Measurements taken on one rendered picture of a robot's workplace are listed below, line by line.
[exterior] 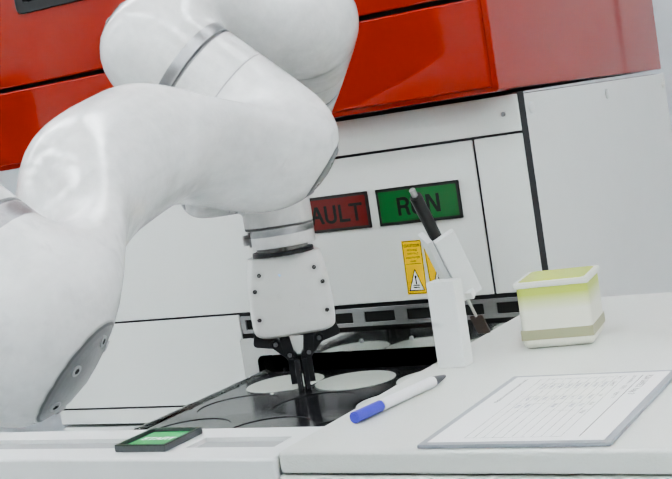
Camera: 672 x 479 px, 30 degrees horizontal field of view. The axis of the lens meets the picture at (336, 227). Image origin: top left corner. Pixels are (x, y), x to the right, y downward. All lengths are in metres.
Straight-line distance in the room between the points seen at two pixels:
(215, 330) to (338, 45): 0.72
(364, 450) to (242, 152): 0.25
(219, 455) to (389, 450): 0.16
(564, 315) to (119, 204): 0.57
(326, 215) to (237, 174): 0.68
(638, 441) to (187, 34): 0.48
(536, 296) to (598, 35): 0.71
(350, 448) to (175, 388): 0.90
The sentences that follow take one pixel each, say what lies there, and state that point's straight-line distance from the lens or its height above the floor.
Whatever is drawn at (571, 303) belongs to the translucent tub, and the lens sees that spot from 1.24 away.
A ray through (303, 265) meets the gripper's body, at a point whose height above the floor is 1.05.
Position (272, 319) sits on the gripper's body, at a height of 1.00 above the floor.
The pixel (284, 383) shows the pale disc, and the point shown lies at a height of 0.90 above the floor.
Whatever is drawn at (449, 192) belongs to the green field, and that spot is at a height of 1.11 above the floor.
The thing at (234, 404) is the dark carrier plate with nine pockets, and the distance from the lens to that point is 1.54.
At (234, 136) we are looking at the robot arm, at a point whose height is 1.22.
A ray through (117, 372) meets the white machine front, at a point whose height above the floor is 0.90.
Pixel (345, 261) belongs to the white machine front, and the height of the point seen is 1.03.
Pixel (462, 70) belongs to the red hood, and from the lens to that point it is 1.51.
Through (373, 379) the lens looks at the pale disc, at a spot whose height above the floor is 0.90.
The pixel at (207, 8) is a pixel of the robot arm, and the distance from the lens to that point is 1.10.
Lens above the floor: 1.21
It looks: 4 degrees down
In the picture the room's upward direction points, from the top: 9 degrees counter-clockwise
